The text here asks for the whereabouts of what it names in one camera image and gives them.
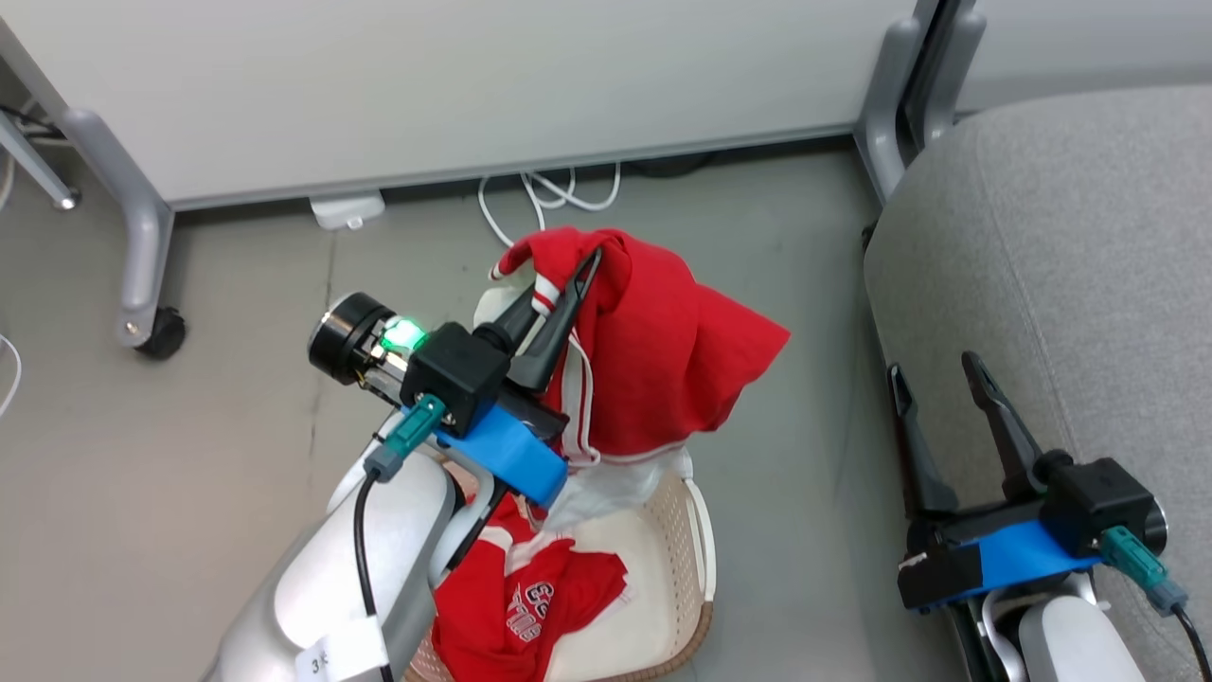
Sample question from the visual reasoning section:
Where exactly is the narrow white partition panel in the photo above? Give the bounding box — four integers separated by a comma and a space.
956, 0, 1212, 117

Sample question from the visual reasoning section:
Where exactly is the black object under partition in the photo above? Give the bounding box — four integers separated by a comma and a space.
628, 152, 722, 179

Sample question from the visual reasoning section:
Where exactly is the coiled white cable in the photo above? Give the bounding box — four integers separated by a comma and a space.
476, 163, 623, 249

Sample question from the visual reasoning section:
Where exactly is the wide white partition panel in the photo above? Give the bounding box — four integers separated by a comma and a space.
0, 0, 924, 211

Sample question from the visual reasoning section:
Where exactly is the black caster wheel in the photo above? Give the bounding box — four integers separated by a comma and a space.
135, 305, 188, 361

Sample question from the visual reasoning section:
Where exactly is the white power adapter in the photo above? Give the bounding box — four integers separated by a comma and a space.
310, 191, 386, 231

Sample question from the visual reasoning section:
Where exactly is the grey partition leg with caster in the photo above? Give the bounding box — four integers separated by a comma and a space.
62, 107, 176, 349

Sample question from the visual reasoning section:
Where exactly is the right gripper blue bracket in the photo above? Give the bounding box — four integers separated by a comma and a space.
887, 350, 1104, 612

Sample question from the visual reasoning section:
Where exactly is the grey metal table leg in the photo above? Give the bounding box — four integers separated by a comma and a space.
0, 109, 81, 211

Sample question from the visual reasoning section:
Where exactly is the long white floor cable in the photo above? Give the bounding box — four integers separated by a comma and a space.
0, 152, 23, 420

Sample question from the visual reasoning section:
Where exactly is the grey fabric sofa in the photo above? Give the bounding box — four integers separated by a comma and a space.
864, 83, 1212, 682

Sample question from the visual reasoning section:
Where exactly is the cream perforated laundry basket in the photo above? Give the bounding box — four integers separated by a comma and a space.
407, 455, 718, 682

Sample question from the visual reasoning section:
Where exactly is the black cable bundle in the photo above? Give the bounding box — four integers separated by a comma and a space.
0, 102, 67, 145

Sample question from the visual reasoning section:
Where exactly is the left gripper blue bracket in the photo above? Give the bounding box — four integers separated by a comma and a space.
308, 248, 603, 508

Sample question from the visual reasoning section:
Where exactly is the black cable teal connector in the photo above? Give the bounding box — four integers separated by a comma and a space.
352, 393, 448, 682
1098, 526, 1212, 682

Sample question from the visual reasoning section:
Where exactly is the left black cable teal connector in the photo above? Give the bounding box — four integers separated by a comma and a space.
352, 393, 448, 682

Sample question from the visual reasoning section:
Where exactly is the red garment with striped trim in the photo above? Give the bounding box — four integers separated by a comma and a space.
473, 225, 792, 531

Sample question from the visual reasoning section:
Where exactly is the right black cable teal connector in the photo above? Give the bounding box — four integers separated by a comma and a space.
1098, 526, 1212, 682

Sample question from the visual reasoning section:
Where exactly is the red jersey with white print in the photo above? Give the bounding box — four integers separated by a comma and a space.
431, 493, 631, 682

